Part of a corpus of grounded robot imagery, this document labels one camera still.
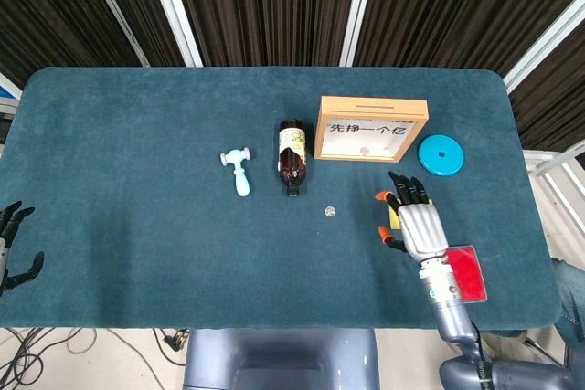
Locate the white metal frame post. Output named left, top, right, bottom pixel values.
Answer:
left=77, top=0, right=151, bottom=68
left=502, top=0, right=585, bottom=93
left=140, top=0, right=205, bottom=68
left=338, top=0, right=381, bottom=68

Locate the yellow sponge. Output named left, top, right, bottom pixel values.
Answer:
left=388, top=200, right=435, bottom=230

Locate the red pad clear case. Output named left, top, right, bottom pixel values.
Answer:
left=445, top=244, right=488, bottom=306

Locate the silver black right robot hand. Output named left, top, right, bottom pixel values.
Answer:
left=374, top=171, right=451, bottom=264

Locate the teal table cloth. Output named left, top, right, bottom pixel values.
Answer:
left=0, top=65, right=562, bottom=332

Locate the black floor cable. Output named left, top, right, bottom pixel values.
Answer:
left=0, top=328, right=47, bottom=390

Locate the brown glass bottle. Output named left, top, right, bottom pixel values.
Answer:
left=276, top=119, right=308, bottom=198

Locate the blue round disc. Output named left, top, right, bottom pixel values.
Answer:
left=416, top=134, right=465, bottom=177

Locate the aluminium profile frame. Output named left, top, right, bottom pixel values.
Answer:
left=523, top=141, right=585, bottom=227

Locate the black power plug with cord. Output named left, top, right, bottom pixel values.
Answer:
left=153, top=328, right=190, bottom=367

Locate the light blue toy hammer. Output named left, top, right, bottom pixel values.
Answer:
left=219, top=147, right=252, bottom=199

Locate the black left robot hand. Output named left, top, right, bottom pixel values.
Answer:
left=0, top=200, right=46, bottom=295

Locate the grey-blue robot torso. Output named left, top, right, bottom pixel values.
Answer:
left=182, top=328, right=381, bottom=390

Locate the white blue panel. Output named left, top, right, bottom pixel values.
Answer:
left=0, top=71, right=23, bottom=112

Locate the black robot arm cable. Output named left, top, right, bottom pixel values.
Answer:
left=470, top=321, right=484, bottom=359

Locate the wooden coin box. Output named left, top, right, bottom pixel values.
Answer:
left=313, top=95, right=431, bottom=163

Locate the metal chair leg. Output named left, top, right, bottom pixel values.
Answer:
left=523, top=334, right=566, bottom=364

